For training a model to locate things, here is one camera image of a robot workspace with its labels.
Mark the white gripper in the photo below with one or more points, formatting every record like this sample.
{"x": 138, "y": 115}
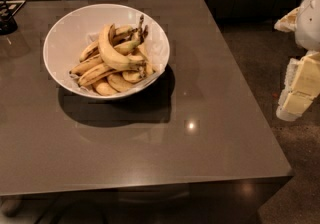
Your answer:
{"x": 310, "y": 23}

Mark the large curved top banana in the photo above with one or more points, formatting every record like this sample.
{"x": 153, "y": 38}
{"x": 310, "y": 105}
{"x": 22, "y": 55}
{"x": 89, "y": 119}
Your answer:
{"x": 110, "y": 56}

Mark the white paper bowl liner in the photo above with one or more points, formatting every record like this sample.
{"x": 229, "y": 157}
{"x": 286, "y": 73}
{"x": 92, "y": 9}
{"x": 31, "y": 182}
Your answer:
{"x": 155, "y": 52}

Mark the small right banana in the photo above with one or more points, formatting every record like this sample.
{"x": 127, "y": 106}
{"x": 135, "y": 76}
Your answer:
{"x": 132, "y": 76}

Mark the small banana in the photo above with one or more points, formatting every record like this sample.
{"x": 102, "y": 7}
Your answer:
{"x": 132, "y": 76}
{"x": 90, "y": 51}

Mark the bottom middle banana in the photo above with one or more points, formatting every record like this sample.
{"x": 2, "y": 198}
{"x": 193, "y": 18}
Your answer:
{"x": 118, "y": 82}

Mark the long spotted front banana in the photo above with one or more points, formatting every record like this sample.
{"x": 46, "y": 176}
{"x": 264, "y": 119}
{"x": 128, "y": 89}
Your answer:
{"x": 94, "y": 74}

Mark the bottom left banana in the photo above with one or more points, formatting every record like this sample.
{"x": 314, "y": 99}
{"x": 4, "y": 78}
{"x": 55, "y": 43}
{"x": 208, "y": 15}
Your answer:
{"x": 103, "y": 88}

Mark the upper left small banana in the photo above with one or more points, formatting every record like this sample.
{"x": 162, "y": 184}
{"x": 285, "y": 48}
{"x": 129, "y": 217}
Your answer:
{"x": 90, "y": 51}

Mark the left lower banana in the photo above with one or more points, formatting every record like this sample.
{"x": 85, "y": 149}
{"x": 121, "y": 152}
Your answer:
{"x": 84, "y": 66}

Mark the black object at left edge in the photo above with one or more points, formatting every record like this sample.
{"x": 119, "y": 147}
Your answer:
{"x": 7, "y": 22}

